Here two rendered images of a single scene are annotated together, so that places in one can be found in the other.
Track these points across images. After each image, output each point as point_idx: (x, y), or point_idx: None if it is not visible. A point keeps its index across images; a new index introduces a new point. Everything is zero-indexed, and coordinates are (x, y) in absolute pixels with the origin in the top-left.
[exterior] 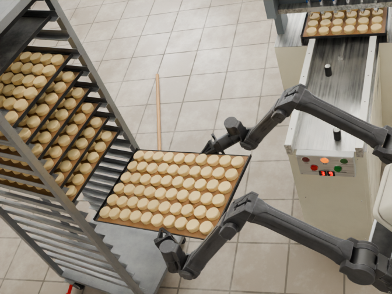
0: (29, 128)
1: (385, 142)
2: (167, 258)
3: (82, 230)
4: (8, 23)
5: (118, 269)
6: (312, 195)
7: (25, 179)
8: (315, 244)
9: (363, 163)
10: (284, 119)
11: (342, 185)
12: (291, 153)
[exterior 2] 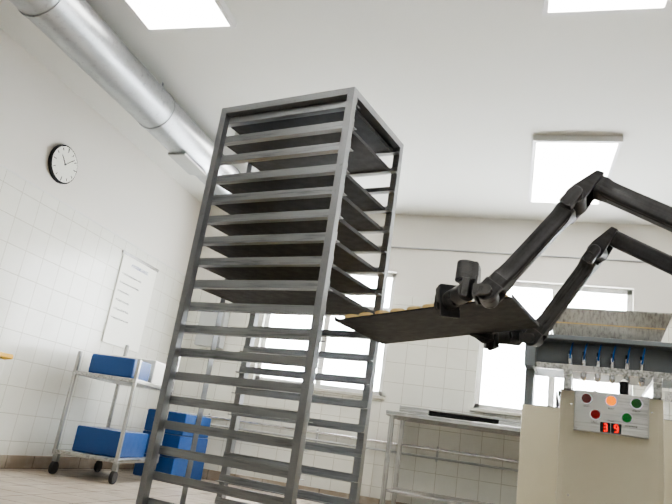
0: None
1: None
2: (465, 268)
3: (310, 329)
4: (381, 124)
5: (302, 434)
6: (579, 492)
7: None
8: (669, 210)
9: (659, 421)
10: (597, 253)
11: (625, 468)
12: (570, 385)
